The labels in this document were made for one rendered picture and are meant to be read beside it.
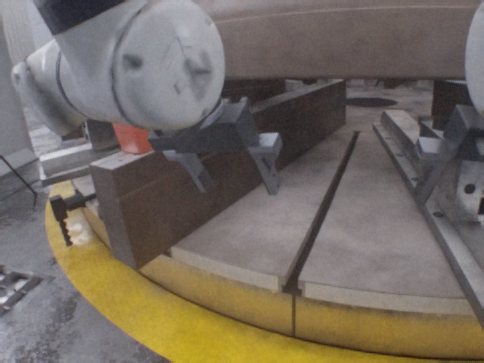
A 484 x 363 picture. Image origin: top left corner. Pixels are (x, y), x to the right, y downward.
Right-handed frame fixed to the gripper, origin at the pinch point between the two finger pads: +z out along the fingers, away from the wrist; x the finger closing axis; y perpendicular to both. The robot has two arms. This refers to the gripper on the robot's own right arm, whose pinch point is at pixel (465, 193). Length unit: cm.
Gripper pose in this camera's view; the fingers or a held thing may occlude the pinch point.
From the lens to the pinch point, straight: 55.0
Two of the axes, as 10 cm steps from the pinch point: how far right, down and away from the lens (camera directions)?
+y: -1.6, 7.3, -6.6
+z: 0.3, 6.8, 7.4
